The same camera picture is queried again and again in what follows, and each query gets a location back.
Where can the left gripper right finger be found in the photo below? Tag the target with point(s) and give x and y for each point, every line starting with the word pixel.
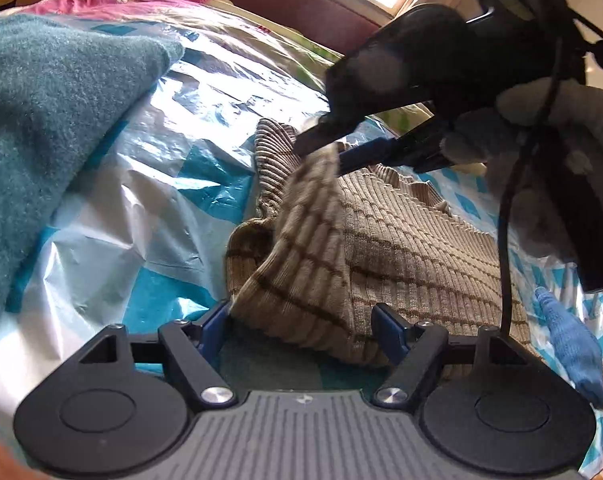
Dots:
pixel 415 351

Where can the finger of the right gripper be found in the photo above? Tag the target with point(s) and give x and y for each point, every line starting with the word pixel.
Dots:
pixel 418 149
pixel 329 128

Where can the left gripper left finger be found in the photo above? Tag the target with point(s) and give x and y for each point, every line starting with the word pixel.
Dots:
pixel 191 348

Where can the beige striped ribbed sweater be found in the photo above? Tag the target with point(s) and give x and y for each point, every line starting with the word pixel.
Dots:
pixel 326 247

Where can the grey gloved right hand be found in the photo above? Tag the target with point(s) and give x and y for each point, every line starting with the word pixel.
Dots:
pixel 557 207

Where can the blue white checkered plastic sheet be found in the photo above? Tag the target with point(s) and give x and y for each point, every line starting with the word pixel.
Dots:
pixel 140 235

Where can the blue sock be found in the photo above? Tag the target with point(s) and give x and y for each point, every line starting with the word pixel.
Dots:
pixel 575 347

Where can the teal fleece garment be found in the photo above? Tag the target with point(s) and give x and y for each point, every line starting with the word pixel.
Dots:
pixel 61 90

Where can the floral bed quilt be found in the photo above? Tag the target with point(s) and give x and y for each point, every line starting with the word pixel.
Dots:
pixel 131 0

